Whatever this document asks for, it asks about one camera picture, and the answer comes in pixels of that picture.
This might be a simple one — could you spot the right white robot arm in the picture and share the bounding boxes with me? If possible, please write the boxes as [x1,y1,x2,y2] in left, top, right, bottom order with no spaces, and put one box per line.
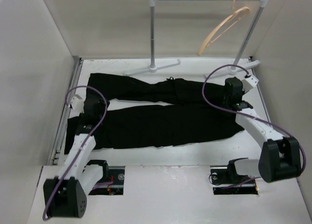
[222,75,303,183]

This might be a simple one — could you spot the black trousers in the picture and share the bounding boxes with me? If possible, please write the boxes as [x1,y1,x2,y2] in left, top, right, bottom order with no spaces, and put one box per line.
[63,73,246,155]

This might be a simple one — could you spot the white metal clothes rack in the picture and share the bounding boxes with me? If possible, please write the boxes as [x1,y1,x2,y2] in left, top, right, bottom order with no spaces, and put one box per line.
[122,0,273,78]

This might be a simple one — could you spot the aluminium side rail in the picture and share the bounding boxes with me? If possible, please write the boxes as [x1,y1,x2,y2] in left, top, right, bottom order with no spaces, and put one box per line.
[47,56,83,166]

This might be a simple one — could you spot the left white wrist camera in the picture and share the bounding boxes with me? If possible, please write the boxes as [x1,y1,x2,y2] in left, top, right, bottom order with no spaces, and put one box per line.
[69,94,84,113]

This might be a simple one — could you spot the beige plastic hanger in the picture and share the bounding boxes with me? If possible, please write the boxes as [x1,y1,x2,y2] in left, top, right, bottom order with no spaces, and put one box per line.
[196,0,251,56]

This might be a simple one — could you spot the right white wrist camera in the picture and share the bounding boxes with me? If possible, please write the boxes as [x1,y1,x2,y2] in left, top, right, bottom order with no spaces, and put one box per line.
[241,75,259,93]

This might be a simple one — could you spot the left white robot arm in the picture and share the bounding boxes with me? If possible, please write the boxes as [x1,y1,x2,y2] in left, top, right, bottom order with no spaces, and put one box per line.
[42,97,109,221]

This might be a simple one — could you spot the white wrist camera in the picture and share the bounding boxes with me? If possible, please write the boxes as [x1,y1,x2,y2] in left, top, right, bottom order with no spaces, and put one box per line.
[241,75,259,93]
[69,94,84,113]

